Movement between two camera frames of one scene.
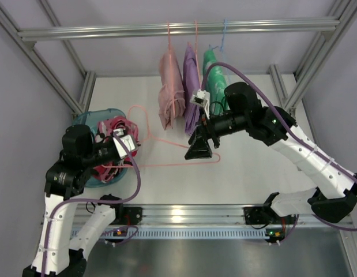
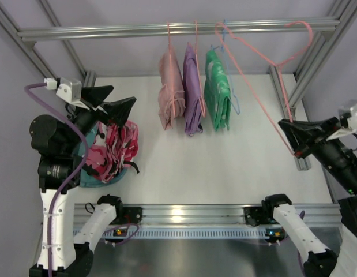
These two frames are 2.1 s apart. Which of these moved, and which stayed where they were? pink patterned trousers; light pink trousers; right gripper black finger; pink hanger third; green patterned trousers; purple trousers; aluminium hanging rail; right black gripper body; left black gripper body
Moved: right black gripper body; right gripper black finger; left black gripper body
Stayed: aluminium hanging rail; purple trousers; light pink trousers; pink hanger third; green patterned trousers; pink patterned trousers
